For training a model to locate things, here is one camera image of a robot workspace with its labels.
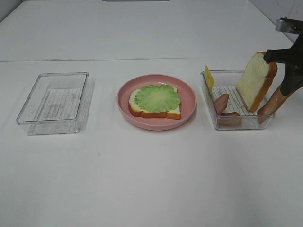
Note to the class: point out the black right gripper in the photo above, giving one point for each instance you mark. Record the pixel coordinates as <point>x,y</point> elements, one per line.
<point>293,60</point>

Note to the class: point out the long toy bacon strip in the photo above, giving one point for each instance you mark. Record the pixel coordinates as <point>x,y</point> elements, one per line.
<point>272,105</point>

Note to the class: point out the clear plastic tray left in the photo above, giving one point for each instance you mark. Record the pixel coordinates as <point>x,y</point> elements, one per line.
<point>58,103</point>

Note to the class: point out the toy bread slice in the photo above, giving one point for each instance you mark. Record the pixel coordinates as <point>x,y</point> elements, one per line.
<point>136,111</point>
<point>256,81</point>

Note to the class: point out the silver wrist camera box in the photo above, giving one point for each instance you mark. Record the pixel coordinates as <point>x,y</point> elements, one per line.
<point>287,25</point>

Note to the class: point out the short toy bacon strip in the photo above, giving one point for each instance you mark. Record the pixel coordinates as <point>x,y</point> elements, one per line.
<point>225,106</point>

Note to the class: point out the green toy lettuce leaf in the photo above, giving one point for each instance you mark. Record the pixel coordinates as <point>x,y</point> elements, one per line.
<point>157,99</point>

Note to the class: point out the pink plate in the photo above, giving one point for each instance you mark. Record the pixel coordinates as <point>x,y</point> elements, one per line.
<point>187,96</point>

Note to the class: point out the clear plastic tray right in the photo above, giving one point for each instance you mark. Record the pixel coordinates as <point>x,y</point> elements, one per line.
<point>225,83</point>

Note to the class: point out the clear plastic tray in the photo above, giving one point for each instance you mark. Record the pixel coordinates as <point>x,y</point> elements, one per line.
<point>225,83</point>
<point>58,103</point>

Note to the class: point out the yellow toy cheese slice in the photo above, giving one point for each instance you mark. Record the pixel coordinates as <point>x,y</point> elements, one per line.
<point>209,79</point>

